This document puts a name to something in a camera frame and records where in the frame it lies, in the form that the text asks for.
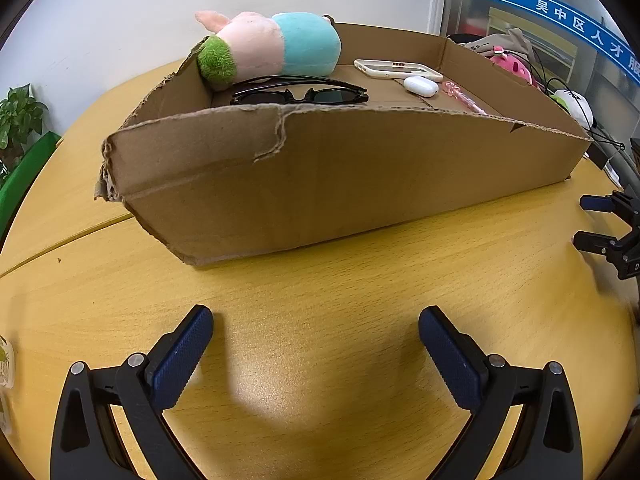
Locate brown cardboard box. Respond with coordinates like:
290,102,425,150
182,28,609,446
93,22,595,268

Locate green potted plant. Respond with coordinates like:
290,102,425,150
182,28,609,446
0,85,49,171

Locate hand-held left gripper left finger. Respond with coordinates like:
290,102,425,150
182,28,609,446
50,304,216,480

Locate pink plush toy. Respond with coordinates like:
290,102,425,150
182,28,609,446
489,52,543,90

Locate green plant stand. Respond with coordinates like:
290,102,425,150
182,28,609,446
0,131,63,241

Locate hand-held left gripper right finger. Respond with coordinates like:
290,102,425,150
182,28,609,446
418,306,585,480

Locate grey printed cloth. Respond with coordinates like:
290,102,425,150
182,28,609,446
446,27,536,58

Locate white earbuds case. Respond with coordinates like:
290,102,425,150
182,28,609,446
403,75,440,96

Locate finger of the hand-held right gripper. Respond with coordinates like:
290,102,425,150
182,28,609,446
579,191,640,233
573,230,632,261

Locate blue banner sign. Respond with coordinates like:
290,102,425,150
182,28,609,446
462,0,640,86

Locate black cable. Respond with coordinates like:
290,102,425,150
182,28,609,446
525,45,627,152

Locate white phone case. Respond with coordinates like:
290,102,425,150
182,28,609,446
353,58,444,82

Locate pink pen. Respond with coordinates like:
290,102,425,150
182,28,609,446
442,80,487,115

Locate pink and blue plush pig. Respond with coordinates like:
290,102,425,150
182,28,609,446
194,10,343,92

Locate black sunglasses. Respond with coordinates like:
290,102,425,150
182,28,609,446
229,75,370,107

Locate white panda plush toy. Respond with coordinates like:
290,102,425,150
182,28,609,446
552,89,595,128

